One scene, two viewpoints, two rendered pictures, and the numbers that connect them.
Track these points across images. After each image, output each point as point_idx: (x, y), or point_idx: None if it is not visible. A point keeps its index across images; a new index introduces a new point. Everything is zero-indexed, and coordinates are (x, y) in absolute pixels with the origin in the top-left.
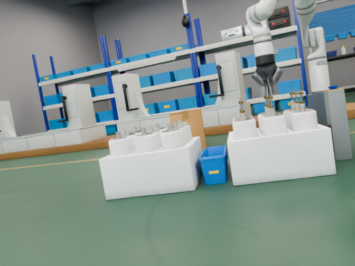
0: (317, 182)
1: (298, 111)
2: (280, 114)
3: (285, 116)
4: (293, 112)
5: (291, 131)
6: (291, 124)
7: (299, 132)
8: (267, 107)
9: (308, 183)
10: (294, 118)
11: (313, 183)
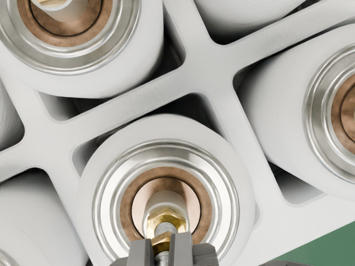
0: (319, 241)
1: (337, 93)
2: (235, 236)
3: (254, 199)
4: (311, 149)
5: (257, 163)
6: (224, 8)
7: (324, 233)
8: (41, 5)
9: (295, 261)
10: (311, 184)
11: (307, 254)
